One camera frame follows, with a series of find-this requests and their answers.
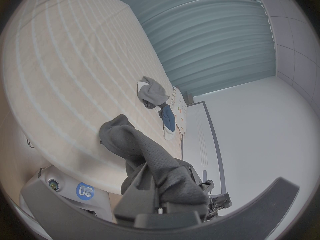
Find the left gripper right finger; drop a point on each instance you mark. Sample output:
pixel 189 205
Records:
pixel 194 176

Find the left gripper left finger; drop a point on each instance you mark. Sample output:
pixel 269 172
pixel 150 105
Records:
pixel 140 196

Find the black T-shirt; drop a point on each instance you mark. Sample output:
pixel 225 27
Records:
pixel 160 156

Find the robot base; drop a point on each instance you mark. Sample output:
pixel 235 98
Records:
pixel 100 200

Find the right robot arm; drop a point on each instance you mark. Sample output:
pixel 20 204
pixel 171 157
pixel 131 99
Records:
pixel 221 200

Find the pile of clothes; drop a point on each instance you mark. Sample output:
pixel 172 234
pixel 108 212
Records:
pixel 152 91

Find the bed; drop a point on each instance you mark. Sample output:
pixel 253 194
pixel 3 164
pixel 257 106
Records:
pixel 75 71

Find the white printed pillow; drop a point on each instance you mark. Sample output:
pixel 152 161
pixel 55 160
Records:
pixel 180 111

